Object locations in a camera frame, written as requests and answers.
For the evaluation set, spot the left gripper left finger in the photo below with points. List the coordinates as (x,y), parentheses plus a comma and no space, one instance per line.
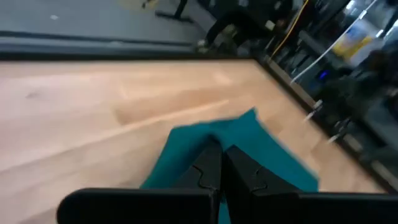
(208,165)

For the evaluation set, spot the yellow and blue box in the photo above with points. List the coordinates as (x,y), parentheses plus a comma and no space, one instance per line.
(354,40)

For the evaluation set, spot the green microfiber towel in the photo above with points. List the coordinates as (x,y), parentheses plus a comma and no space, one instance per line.
(273,149)

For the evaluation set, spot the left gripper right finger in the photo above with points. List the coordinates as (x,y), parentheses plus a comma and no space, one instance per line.
(242,174)

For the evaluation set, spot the black stand leg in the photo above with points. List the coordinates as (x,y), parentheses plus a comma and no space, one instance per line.
(177,15)

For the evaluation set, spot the person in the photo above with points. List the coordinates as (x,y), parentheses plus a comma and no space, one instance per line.
(236,21)

